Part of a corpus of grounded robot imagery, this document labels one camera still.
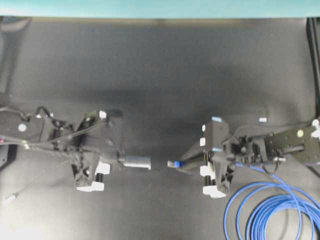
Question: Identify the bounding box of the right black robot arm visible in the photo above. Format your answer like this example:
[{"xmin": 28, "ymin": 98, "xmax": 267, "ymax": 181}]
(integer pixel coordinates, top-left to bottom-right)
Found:
[{"xmin": 167, "ymin": 116, "xmax": 320, "ymax": 199}]

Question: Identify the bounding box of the black frame rail right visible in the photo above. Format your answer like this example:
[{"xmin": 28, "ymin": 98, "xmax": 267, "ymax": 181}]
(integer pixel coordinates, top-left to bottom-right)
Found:
[{"xmin": 306, "ymin": 17, "xmax": 320, "ymax": 108}]

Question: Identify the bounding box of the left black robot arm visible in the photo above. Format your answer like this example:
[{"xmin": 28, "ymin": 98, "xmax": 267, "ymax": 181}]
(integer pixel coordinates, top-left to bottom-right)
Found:
[{"xmin": 0, "ymin": 106, "xmax": 125, "ymax": 192}]

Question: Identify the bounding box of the small white tape piece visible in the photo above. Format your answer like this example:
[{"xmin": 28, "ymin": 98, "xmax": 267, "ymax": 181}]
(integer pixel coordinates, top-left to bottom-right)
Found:
[{"xmin": 259, "ymin": 117, "xmax": 267, "ymax": 123}]

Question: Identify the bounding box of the blue LAN cable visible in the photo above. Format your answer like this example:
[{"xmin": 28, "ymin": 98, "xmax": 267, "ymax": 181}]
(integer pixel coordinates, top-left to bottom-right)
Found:
[{"xmin": 166, "ymin": 159, "xmax": 320, "ymax": 240}]

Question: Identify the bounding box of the grey USB hub with cable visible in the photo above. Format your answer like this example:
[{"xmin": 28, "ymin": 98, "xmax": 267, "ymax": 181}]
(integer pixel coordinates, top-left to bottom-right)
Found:
[{"xmin": 2, "ymin": 155, "xmax": 151, "ymax": 206}]

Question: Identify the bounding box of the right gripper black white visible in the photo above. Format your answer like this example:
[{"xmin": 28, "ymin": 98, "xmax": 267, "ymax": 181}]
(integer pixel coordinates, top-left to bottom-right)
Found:
[{"xmin": 175, "ymin": 116, "xmax": 235, "ymax": 199}]

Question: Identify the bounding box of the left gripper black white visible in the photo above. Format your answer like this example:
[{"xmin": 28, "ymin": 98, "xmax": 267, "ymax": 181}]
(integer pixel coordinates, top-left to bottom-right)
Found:
[{"xmin": 71, "ymin": 109, "xmax": 125, "ymax": 189}]

